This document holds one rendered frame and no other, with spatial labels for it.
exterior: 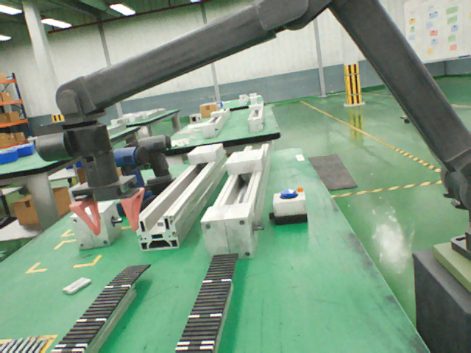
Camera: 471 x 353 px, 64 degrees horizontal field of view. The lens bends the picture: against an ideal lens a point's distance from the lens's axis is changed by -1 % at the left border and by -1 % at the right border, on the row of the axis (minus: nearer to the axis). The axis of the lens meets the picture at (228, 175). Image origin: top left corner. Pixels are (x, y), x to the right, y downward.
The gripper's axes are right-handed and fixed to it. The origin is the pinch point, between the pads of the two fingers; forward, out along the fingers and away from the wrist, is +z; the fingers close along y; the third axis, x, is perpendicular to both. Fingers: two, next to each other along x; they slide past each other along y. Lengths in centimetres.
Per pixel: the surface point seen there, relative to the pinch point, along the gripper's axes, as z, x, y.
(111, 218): 7.3, -28.5, 16.7
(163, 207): 6.8, -31.6, 2.6
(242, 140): 15, -183, 0
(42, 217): 54, -189, 167
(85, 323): 9.9, 14.9, 0.9
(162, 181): 8, -67, 15
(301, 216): 11.7, -26.5, -34.1
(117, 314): 12.1, 9.6, -1.6
